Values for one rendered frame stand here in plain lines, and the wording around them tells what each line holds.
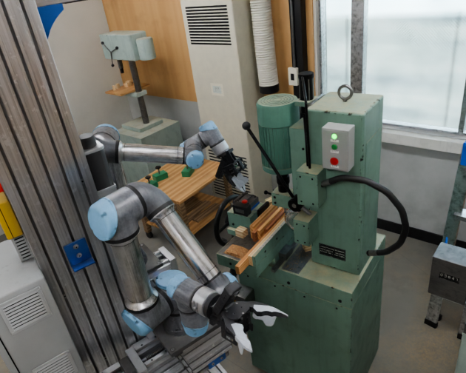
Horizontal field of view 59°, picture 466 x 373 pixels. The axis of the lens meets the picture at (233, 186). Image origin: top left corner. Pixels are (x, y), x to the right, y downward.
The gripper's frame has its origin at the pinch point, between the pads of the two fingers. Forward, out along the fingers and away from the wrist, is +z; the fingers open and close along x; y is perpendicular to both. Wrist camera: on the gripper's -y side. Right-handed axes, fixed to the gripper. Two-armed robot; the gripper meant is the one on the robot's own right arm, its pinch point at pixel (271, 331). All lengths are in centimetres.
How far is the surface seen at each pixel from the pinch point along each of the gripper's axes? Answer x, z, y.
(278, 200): -79, -52, 10
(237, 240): -61, -62, 26
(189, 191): -132, -169, 54
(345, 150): -64, -14, -26
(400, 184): -226, -44, 51
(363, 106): -76, -14, -39
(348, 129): -64, -14, -33
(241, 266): -45, -47, 25
